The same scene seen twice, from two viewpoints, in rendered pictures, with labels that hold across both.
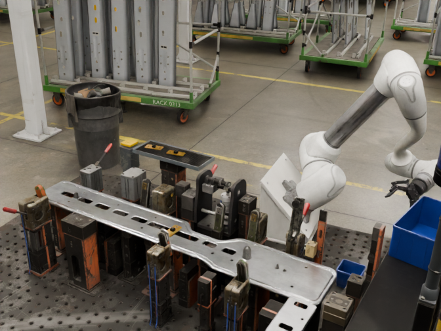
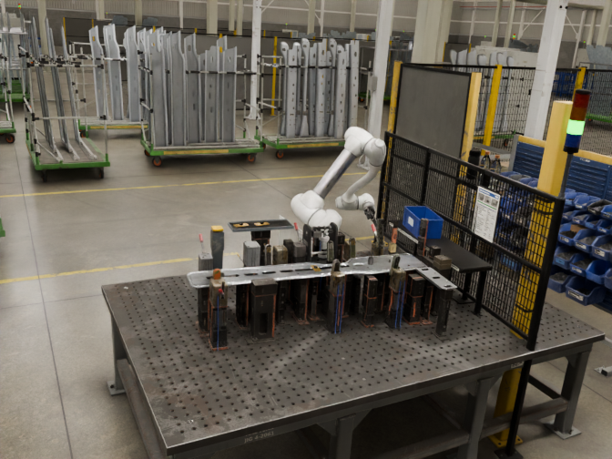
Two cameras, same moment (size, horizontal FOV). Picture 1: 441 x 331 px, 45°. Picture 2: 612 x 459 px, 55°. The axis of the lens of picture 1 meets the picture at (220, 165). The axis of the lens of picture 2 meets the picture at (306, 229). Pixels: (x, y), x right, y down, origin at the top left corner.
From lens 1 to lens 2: 2.62 m
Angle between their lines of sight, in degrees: 47
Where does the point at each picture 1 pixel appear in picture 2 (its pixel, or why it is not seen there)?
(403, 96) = (380, 152)
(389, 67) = (359, 137)
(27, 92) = not seen: outside the picture
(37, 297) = (249, 357)
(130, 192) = (256, 260)
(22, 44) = not seen: outside the picture
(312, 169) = (320, 216)
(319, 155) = (318, 206)
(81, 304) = (281, 345)
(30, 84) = not seen: outside the picture
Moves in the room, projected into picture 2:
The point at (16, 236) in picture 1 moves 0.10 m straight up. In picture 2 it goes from (154, 341) to (153, 324)
